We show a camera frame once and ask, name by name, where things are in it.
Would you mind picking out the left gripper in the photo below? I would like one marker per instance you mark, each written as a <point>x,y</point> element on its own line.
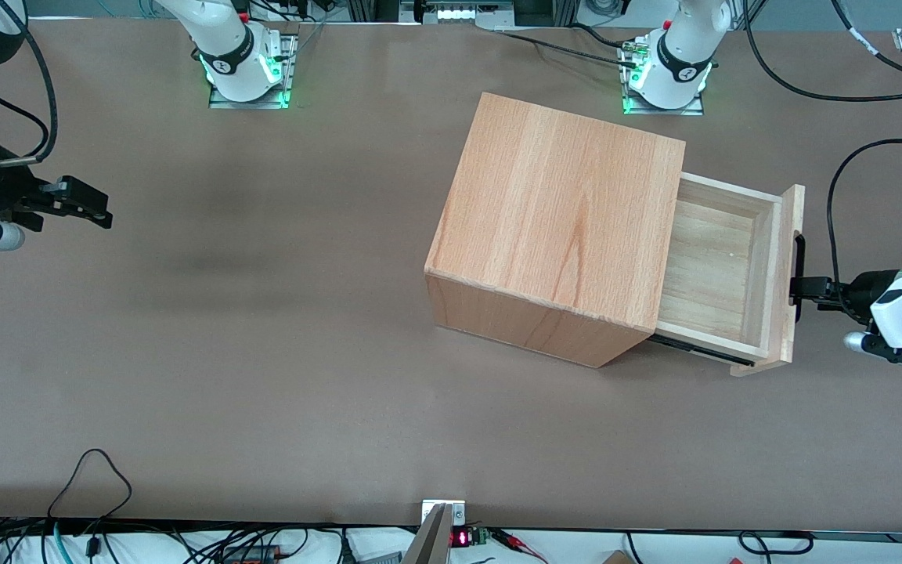
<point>862,295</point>

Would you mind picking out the light wooden drawer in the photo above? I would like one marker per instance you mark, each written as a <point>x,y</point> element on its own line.
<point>709,266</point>

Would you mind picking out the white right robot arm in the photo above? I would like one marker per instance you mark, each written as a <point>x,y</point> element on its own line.
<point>228,74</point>

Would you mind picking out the light wooden drawer cabinet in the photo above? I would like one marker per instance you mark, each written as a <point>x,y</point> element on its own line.
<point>553,211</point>

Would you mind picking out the brown cardboard box corner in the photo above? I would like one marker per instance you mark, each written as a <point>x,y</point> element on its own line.
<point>615,558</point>

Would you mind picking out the black and orange device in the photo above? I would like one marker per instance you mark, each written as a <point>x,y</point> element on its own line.
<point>251,554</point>

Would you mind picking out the lit white power strip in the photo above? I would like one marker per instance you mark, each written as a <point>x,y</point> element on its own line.
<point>463,12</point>

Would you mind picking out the red LED display module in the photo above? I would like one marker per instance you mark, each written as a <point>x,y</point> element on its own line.
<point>463,538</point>

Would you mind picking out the tan cardboard strip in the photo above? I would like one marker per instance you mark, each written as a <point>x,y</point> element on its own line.
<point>429,544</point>

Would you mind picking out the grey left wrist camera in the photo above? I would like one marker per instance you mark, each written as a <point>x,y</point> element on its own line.
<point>901,352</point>

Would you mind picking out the black drawer slide rail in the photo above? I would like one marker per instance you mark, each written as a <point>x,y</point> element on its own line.
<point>701,350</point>

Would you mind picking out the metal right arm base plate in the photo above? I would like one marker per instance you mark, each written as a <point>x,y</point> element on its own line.
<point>288,74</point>

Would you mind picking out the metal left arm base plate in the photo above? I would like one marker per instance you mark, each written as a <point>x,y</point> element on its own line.
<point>658,110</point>

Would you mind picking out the silver camera mount bracket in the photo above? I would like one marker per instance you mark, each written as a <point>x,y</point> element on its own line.
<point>429,509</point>

